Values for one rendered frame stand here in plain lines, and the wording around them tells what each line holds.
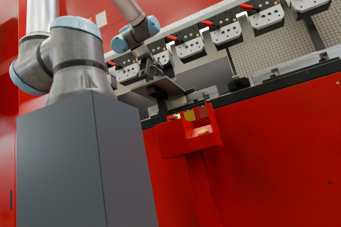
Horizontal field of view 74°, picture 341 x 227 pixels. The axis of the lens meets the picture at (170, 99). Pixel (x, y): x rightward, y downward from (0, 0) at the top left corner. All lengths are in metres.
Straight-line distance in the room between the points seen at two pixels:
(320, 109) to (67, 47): 0.86
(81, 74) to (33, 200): 0.24
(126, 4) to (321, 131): 0.85
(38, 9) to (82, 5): 1.10
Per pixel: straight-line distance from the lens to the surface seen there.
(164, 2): 1.46
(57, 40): 0.58
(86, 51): 0.54
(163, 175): 1.07
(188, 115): 0.94
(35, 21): 0.75
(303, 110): 0.99
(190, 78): 1.79
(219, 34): 1.24
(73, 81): 0.50
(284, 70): 1.15
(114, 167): 0.42
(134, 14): 0.93
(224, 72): 1.74
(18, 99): 1.62
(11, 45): 1.84
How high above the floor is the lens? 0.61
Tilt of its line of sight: 18 degrees up
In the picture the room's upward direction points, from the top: 13 degrees counter-clockwise
